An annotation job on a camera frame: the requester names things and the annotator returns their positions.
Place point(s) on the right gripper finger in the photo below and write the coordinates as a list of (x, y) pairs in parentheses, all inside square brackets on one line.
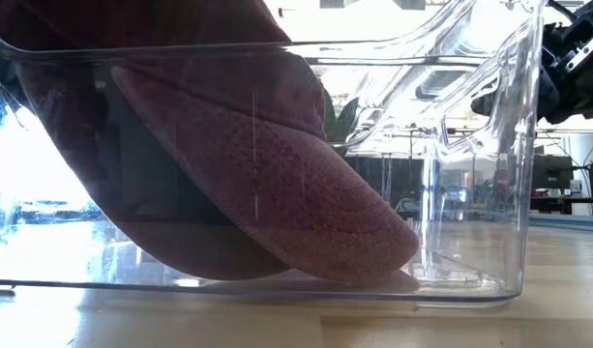
[(484, 104)]

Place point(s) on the clear plastic bin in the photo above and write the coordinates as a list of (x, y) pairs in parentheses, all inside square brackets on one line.
[(513, 217)]

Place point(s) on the black computer monitor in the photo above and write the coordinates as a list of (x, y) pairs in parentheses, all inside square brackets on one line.
[(552, 171)]

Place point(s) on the black monitor stand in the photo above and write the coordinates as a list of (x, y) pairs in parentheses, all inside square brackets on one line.
[(588, 179)]

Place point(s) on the black storage cabinet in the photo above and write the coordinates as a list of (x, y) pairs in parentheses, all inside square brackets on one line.
[(373, 179)]

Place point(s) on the potted plant white pot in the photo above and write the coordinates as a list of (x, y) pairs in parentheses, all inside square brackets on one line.
[(342, 125)]

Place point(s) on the parked dark car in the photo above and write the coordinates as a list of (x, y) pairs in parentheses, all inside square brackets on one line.
[(59, 210)]

